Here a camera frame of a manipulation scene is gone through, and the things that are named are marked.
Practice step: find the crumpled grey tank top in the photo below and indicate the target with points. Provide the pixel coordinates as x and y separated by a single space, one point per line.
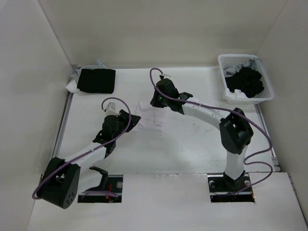
230 70

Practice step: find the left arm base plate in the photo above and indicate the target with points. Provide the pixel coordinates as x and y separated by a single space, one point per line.
110 194

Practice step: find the light pink tank top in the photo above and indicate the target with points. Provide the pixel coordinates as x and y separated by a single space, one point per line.
152 118

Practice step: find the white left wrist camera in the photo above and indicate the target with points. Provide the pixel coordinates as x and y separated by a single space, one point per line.
111 109

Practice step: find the folded white tank top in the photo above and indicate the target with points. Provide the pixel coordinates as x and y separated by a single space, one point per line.
72 87

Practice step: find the crumpled black tank top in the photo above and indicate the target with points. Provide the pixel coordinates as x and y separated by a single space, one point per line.
247 81

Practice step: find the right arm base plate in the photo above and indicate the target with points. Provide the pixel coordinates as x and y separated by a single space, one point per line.
222 191

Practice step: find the folded black tank top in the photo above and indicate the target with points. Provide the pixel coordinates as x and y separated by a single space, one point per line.
97 81

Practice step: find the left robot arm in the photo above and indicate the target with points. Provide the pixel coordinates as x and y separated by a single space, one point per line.
77 178

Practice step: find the left aluminium table rail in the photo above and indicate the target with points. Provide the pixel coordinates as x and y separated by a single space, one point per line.
60 132

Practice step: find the folded grey tank top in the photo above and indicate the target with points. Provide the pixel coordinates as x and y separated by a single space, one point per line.
97 65

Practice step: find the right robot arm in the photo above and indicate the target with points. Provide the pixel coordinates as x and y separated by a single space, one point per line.
235 132

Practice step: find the white perforated plastic basket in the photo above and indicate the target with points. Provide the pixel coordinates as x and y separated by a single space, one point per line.
266 95

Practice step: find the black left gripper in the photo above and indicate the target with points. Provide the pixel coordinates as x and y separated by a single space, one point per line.
124 117

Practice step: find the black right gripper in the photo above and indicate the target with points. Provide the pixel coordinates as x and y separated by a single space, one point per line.
154 102

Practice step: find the crumpled white tank top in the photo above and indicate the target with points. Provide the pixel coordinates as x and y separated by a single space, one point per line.
237 94

